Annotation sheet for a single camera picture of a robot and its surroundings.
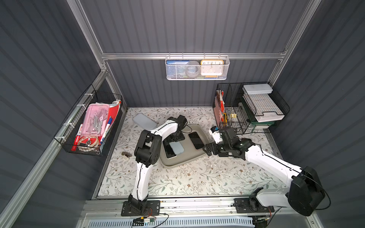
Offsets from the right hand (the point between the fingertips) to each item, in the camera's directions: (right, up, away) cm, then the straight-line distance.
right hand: (212, 144), depth 83 cm
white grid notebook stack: (+38, +23, +10) cm, 46 cm away
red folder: (-56, +19, -6) cm, 59 cm away
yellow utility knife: (+16, +15, +28) cm, 36 cm away
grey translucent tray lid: (-48, +13, +28) cm, 58 cm away
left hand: (-22, 0, +15) cm, 27 cm away
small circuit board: (-39, -38, -11) cm, 56 cm away
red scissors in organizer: (+13, +26, +29) cm, 41 cm away
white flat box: (+36, +37, +19) cm, 55 cm away
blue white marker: (-54, +13, -12) cm, 57 cm away
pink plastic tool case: (-62, +15, -11) cm, 65 cm away
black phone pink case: (-9, +1, +15) cm, 18 cm away
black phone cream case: (-27, -6, +11) cm, 30 cm away
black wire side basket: (-68, +9, -20) cm, 71 cm away
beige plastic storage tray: (-12, -7, +11) cm, 18 cm away
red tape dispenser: (-60, +4, -16) cm, 63 cm away
